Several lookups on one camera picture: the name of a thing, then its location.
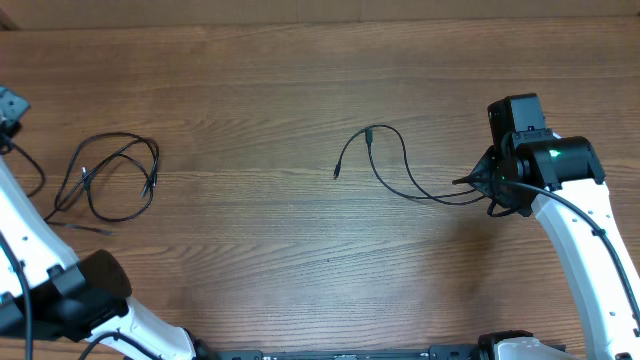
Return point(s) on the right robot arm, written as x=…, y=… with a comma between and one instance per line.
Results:
x=532, y=171

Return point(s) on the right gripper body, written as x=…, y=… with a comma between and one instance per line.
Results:
x=488, y=180

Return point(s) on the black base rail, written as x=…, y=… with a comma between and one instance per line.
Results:
x=434, y=352

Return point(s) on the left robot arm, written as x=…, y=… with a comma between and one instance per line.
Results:
x=47, y=292

